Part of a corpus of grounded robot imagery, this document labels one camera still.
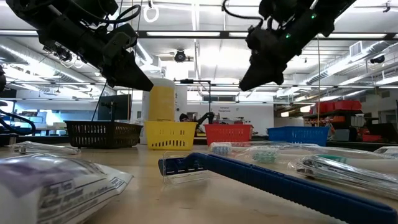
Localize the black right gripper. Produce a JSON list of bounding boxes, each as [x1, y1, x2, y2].
[[238, 18, 312, 92]]

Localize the white printed plastic bag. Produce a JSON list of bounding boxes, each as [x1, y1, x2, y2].
[[0, 152, 134, 224]]

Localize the yellow plastic basket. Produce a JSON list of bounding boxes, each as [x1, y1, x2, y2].
[[144, 120, 198, 151]]

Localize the black monitor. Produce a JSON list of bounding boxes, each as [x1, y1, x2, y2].
[[97, 94, 133, 121]]

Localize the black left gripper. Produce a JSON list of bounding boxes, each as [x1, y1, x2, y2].
[[99, 23, 154, 92]]

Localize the clear black toothbrush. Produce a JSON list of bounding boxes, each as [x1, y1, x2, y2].
[[287, 155, 398, 200]]

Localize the white yellow wipes canister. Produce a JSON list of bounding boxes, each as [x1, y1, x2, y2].
[[140, 77, 177, 144]]

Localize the small clear packet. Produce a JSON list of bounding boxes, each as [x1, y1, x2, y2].
[[373, 146, 398, 159]]

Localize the toothbrush blue white bristles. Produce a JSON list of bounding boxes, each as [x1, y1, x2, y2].
[[208, 141, 321, 156]]

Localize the toothbrush green handle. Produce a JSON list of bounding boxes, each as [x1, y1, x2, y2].
[[317, 154, 398, 177]]

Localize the black overhead crossbar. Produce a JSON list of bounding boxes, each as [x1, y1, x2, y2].
[[0, 29, 398, 40]]

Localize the blue plastic basket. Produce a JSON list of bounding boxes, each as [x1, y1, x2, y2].
[[267, 126, 330, 147]]

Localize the black shelf unit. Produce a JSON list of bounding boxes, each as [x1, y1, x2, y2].
[[303, 99, 364, 142]]

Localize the black metal stand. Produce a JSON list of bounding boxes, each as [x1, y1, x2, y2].
[[174, 78, 213, 114]]

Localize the black ceiling camera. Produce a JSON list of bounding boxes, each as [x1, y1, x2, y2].
[[43, 46, 74, 62]]

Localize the red storage bin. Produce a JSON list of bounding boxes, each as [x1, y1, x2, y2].
[[315, 101, 336, 114], [334, 99, 363, 112]]

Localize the black round overhead camera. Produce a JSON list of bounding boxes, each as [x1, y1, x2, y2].
[[174, 49, 187, 63]]

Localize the black plastic basket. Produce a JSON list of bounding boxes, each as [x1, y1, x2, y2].
[[64, 120, 144, 149]]

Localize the black hose cable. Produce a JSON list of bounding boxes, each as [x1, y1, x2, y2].
[[0, 108, 37, 137]]

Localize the white hanging ring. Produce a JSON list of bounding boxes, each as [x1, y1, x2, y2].
[[142, 0, 160, 24]]

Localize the black hanging cable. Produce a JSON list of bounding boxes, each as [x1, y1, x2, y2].
[[91, 80, 108, 122]]

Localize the red plastic basket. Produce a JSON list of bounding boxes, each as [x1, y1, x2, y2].
[[204, 124, 254, 146]]

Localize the blue razor with clear cap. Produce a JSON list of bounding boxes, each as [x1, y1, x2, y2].
[[157, 152, 398, 224]]

